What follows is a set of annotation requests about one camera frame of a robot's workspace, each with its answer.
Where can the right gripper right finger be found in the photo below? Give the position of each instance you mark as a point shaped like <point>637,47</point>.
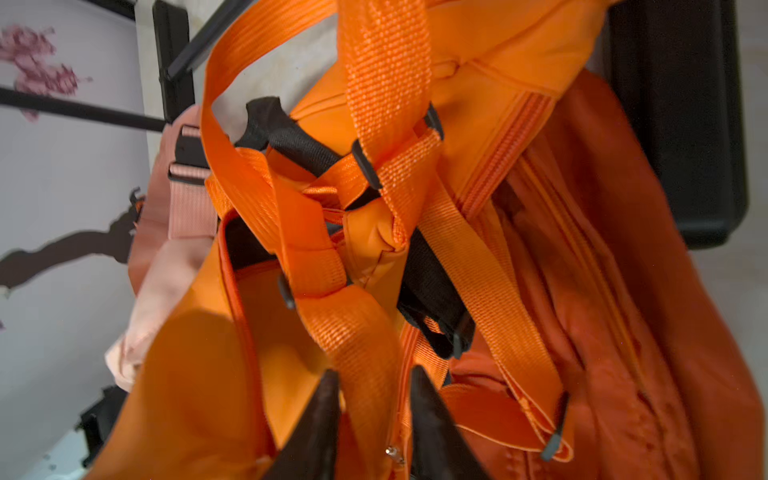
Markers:
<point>439,450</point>

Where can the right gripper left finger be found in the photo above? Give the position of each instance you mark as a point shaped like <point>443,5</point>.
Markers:
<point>310,452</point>

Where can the bright orange waist bag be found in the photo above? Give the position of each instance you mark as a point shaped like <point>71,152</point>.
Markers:
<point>428,105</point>

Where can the black and orange bag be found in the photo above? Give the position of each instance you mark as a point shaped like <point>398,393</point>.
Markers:
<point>428,299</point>

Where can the dark orange backpack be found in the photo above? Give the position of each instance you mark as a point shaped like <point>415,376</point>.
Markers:
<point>657,386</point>

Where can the black clothes rack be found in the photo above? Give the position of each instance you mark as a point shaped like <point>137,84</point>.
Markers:
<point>179,54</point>

